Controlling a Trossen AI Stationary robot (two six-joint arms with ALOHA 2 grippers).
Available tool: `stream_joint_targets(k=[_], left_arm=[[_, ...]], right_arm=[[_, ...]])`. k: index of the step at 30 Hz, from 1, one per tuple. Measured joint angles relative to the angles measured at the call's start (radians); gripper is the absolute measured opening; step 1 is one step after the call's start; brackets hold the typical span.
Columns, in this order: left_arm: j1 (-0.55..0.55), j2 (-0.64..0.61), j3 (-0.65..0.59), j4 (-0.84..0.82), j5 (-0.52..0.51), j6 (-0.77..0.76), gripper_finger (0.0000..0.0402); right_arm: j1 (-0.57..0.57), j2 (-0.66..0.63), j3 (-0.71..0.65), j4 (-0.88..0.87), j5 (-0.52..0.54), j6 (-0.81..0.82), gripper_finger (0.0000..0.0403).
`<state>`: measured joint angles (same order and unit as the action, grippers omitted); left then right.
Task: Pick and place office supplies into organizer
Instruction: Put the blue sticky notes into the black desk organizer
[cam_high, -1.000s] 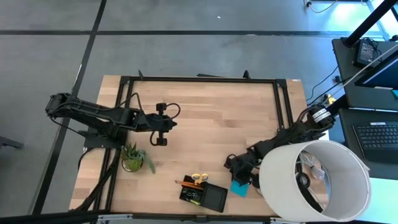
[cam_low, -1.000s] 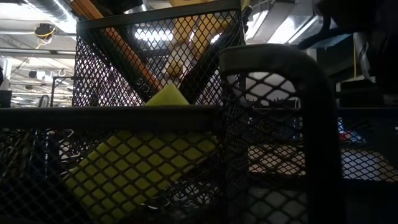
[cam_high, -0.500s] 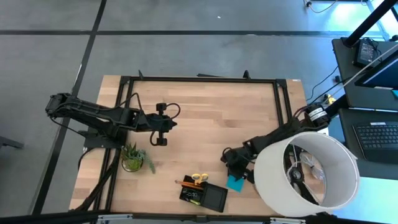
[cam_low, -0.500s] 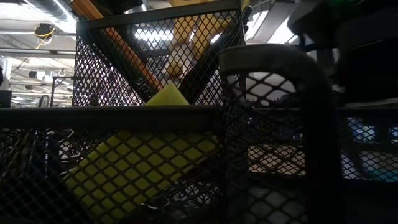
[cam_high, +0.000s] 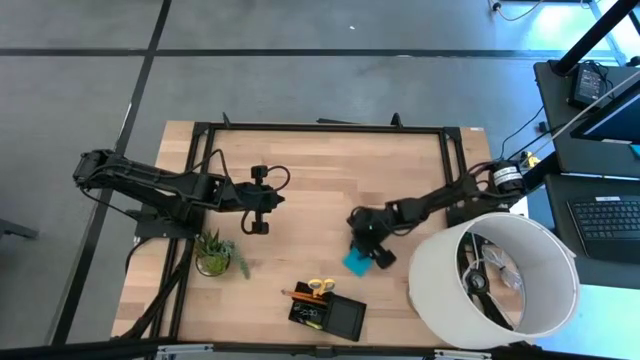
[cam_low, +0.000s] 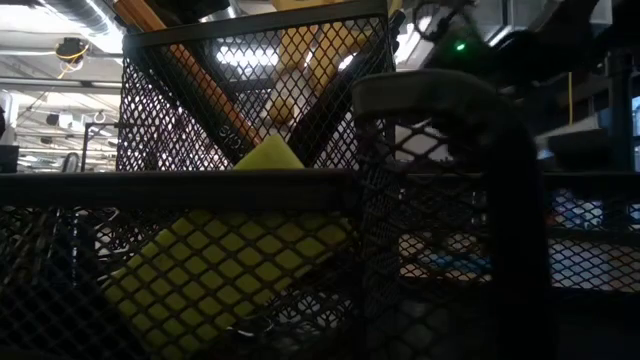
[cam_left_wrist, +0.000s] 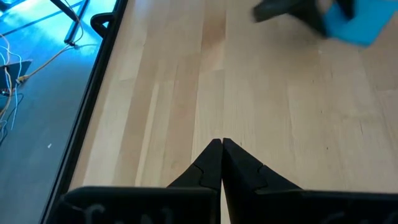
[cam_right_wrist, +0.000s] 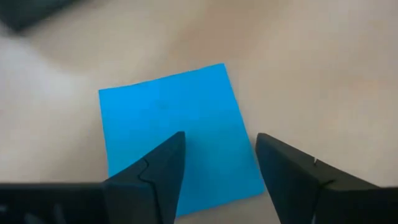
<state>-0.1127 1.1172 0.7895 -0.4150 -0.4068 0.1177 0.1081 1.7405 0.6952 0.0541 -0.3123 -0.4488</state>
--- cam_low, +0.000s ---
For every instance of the black upright post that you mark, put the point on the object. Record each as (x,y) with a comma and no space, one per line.
(620,125)

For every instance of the black mesh desk organizer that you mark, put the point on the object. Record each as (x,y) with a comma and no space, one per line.
(515,225)

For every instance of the dark background box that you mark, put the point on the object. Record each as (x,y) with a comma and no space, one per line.
(9,159)

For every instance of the orange pencil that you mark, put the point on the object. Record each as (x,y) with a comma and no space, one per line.
(200,82)

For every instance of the yellow sticky note pad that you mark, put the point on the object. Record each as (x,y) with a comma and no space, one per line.
(270,157)

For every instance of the round silver duct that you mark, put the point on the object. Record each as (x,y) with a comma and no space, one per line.
(85,15)

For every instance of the black binder clip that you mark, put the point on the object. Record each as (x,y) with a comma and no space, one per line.
(75,235)

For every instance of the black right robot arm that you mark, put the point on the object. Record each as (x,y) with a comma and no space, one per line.
(525,55)

